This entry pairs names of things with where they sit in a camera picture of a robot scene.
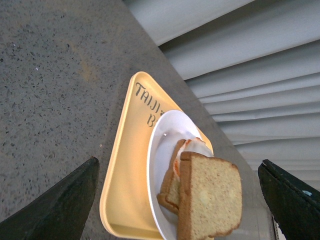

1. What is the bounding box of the bread slice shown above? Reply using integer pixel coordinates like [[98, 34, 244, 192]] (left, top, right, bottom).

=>
[[177, 151, 243, 240], [156, 139, 186, 215]]

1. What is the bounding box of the yellow bear tray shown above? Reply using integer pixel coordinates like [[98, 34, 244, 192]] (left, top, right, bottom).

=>
[[99, 71, 215, 240]]

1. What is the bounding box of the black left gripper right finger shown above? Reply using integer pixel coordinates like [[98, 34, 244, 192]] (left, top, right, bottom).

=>
[[258, 159, 320, 240]]

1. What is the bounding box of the grey pleated curtain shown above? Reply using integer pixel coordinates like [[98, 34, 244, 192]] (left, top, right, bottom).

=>
[[125, 0, 320, 188]]

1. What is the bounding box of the fried egg toy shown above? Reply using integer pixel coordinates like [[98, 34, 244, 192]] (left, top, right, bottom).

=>
[[173, 137, 214, 181]]

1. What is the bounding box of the white round plate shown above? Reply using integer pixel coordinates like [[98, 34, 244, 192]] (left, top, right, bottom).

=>
[[146, 110, 214, 240]]

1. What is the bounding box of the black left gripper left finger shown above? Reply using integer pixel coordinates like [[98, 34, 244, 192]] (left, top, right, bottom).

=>
[[0, 157, 100, 240]]

